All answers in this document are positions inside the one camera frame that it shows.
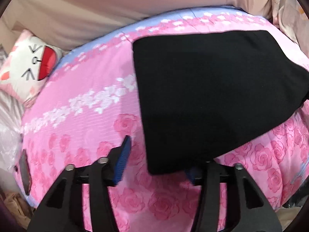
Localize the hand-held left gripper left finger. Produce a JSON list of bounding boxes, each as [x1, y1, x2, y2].
[[26, 136, 132, 232]]

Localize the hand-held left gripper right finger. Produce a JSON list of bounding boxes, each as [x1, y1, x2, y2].
[[185, 160, 283, 232]]

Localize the black pants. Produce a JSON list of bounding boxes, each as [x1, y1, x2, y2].
[[133, 30, 309, 176]]

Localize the pink rose print bed sheet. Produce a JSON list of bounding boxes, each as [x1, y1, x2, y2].
[[20, 5, 309, 232]]

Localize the black smartphone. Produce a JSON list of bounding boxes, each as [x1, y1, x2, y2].
[[19, 149, 32, 196]]

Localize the brown crumpled cloth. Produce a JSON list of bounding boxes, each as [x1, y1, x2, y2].
[[0, 190, 34, 224]]

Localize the silver satin curtain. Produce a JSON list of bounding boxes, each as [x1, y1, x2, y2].
[[0, 43, 28, 156]]

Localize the pink cat face pillow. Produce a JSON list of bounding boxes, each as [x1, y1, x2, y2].
[[0, 30, 63, 103]]

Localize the beige cloth drape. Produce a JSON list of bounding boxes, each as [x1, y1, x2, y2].
[[0, 0, 276, 54]]

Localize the cream floral curtain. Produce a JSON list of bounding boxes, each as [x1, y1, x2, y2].
[[272, 0, 309, 62]]

